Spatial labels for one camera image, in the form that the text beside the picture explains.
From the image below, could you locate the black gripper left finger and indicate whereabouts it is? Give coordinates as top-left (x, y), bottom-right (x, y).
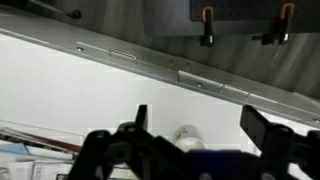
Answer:
top-left (68, 104), bottom-right (188, 180)

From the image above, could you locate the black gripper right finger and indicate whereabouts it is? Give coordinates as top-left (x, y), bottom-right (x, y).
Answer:
top-left (239, 104), bottom-right (320, 180)

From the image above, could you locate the narrow white drawer front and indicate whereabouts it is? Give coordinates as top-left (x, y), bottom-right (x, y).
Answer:
top-left (74, 39), bottom-right (181, 84)

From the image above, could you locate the medium white drawer front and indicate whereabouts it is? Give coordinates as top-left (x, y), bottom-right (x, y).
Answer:
top-left (177, 69), bottom-right (301, 121)

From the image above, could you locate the stack of magazines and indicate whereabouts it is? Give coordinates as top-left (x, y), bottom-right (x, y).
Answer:
top-left (0, 119), bottom-right (84, 180)

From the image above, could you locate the black robot table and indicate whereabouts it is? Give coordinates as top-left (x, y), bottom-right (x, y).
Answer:
top-left (143, 0), bottom-right (320, 37)

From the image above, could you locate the black perforated mounting board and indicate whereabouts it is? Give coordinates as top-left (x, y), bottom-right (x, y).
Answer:
top-left (189, 0), bottom-right (320, 23)

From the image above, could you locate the black stand foot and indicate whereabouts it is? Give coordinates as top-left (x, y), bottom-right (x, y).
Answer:
top-left (28, 0), bottom-right (83, 20)

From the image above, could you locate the metal handle of medium drawer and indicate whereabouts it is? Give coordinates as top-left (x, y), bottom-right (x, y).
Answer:
top-left (221, 83), bottom-right (250, 98)

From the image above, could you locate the metal handle of narrow drawer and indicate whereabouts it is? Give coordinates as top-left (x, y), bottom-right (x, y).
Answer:
top-left (108, 49), bottom-right (138, 65)

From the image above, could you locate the black clamp orange handle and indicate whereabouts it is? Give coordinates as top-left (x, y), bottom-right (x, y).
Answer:
top-left (261, 2), bottom-right (297, 46)
top-left (199, 5), bottom-right (215, 48)

